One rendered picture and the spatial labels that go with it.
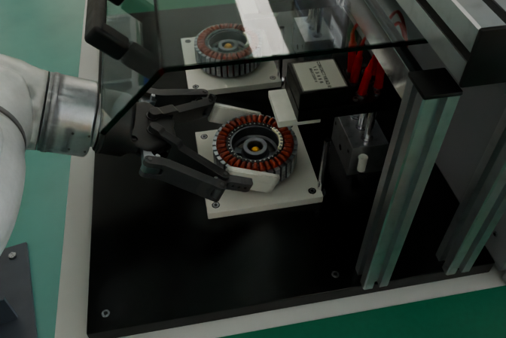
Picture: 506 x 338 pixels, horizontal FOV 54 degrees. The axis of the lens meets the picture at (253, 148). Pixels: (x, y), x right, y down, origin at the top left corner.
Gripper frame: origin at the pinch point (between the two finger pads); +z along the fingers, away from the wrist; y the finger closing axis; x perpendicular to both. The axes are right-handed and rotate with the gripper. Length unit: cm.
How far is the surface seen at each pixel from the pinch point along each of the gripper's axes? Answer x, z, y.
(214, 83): -3.7, -1.5, -18.0
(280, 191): -1.5, 3.5, 5.7
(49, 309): -95, -14, -27
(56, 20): -99, -24, -178
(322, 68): 13.7, 3.5, -1.0
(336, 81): 14.1, 4.4, 1.7
